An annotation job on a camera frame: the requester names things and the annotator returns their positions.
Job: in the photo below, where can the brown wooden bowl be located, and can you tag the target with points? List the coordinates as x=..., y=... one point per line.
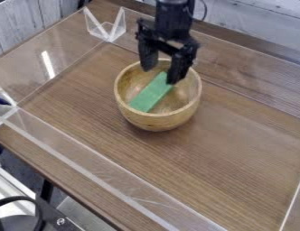
x=174, y=109

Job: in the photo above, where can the clear acrylic corner bracket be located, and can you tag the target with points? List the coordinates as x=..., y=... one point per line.
x=105, y=31

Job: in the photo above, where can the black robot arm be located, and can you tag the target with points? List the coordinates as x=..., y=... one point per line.
x=168, y=35

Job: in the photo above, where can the clear acrylic tray wall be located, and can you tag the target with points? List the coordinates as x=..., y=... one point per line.
x=220, y=174

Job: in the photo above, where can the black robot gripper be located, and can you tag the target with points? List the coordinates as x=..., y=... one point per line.
x=168, y=34

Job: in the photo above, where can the black metal table leg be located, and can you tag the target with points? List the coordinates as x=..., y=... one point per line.
x=47, y=190

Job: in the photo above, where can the blue object at edge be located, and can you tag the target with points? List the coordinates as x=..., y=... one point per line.
x=3, y=102

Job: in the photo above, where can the grey metal bracket with screw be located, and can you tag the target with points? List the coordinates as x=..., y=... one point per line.
x=55, y=220

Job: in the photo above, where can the green rectangular block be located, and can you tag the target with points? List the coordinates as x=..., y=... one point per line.
x=152, y=94

